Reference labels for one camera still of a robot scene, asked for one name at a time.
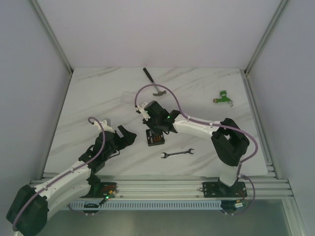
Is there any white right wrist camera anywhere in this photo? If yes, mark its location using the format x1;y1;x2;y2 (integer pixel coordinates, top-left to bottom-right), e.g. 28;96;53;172
135;102;148;114

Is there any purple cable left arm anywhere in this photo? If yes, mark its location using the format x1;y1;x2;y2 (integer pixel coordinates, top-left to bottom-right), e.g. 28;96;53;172
12;117;107;232

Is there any steel open-end wrench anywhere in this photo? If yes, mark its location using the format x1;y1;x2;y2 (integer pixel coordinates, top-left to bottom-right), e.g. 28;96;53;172
161;148;194;159

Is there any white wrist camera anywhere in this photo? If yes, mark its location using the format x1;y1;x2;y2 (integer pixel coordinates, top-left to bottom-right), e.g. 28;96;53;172
93;119;115;133
135;102;148;114

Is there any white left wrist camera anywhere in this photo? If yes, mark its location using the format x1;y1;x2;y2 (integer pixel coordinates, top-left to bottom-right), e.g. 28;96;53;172
93;119;115;133

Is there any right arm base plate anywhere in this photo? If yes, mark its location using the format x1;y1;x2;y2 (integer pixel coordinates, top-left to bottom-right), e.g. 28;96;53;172
199;180;248;198

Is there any slotted cable duct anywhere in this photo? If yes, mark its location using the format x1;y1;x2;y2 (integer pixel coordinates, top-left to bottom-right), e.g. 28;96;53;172
67;198;247;211

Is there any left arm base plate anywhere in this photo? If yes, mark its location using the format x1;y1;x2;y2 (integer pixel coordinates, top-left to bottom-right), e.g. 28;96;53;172
80;182;117;198

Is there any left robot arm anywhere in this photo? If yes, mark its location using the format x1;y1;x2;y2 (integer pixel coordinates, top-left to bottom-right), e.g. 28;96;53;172
6;125;137;236

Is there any clear fuse box lid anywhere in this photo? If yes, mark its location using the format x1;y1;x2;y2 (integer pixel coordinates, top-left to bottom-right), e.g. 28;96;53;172
121;91;136;104

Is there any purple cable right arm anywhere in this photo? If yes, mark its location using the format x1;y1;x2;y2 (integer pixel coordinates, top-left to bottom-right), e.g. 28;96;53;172
134;83;259;179

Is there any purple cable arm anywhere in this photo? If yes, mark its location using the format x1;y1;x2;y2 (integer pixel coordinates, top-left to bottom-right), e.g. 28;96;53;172
12;117;107;232
134;83;259;179

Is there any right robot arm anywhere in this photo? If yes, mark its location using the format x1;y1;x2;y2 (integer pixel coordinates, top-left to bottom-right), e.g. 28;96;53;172
136;101;250;196

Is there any claw hammer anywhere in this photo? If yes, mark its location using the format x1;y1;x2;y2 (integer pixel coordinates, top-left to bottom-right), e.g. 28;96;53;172
143;68;166;96

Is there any black fuse box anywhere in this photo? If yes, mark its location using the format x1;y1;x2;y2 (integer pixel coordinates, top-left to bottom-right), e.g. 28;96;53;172
146;129;165;147

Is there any aluminium frame rail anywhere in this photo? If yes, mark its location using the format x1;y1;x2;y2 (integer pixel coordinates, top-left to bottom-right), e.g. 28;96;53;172
28;0;74;76

